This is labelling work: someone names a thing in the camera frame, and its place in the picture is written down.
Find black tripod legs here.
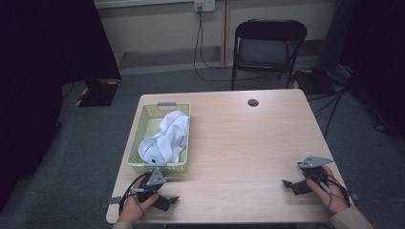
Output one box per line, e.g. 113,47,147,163
307,85,355,138

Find black equipment box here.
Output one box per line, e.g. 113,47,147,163
291,68,336,95

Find person's left hand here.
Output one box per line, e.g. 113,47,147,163
117,192,160,225

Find person's right hand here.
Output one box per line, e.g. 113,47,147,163
306,164,351,218

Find pale yellow plastic basket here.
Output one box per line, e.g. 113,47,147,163
126,101,192,175

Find black curtain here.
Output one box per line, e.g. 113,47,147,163
0,0,122,213

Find black striped stand base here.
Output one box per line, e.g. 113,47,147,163
74,78,121,108

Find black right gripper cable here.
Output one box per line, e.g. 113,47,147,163
319,173,355,209

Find dark curtain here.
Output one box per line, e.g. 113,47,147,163
316,0,405,136

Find black power cable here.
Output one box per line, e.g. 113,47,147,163
192,6,289,83

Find black folding chair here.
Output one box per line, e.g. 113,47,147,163
230,18,309,92

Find white wall outlet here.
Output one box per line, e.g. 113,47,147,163
193,0,217,13

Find white garment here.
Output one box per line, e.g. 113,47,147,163
138,110,191,166

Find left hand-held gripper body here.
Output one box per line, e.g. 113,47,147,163
137,167,167,204

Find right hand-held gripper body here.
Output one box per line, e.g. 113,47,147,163
297,155,334,186

